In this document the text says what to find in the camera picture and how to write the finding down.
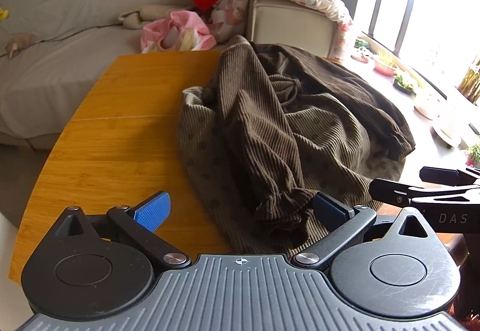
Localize white ribbed plant pot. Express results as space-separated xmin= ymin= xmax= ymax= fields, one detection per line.
xmin=431 ymin=91 xmax=480 ymax=148

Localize grey sofa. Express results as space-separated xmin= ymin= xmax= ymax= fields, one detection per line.
xmin=0 ymin=0 xmax=338 ymax=151

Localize brown corduroy garment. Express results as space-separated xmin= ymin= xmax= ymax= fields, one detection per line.
xmin=178 ymin=34 xmax=417 ymax=254

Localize small green and white ornament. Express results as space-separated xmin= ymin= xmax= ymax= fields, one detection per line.
xmin=350 ymin=37 xmax=374 ymax=63

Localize red bowl with sprouts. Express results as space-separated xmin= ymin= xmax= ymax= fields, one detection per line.
xmin=373 ymin=50 xmax=399 ymax=77

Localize beige cloth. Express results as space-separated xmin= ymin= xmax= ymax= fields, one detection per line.
xmin=118 ymin=5 xmax=196 ymax=30

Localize dark dish with green plant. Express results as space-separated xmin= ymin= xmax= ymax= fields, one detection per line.
xmin=392 ymin=70 xmax=419 ymax=94

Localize palm plant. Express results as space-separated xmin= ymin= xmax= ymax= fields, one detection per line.
xmin=457 ymin=56 xmax=480 ymax=103

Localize black window frame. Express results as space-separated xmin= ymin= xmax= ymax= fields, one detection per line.
xmin=367 ymin=0 xmax=418 ymax=53

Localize pink garment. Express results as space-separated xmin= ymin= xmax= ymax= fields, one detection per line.
xmin=140 ymin=11 xmax=217 ymax=53

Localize small white pot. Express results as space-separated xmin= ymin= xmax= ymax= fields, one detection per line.
xmin=414 ymin=93 xmax=445 ymax=120

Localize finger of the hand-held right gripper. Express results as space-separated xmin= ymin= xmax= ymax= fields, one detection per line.
xmin=369 ymin=179 xmax=480 ymax=208
xmin=419 ymin=166 xmax=480 ymax=187

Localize beige plush toy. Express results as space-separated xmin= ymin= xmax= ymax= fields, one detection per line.
xmin=5 ymin=32 xmax=37 ymax=60

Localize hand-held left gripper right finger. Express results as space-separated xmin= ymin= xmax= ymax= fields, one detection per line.
xmin=291 ymin=191 xmax=433 ymax=272

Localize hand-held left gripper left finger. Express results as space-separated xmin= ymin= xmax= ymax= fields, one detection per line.
xmin=55 ymin=191 xmax=192 ymax=271

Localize pink flowers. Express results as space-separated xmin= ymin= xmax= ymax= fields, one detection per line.
xmin=465 ymin=144 xmax=480 ymax=169

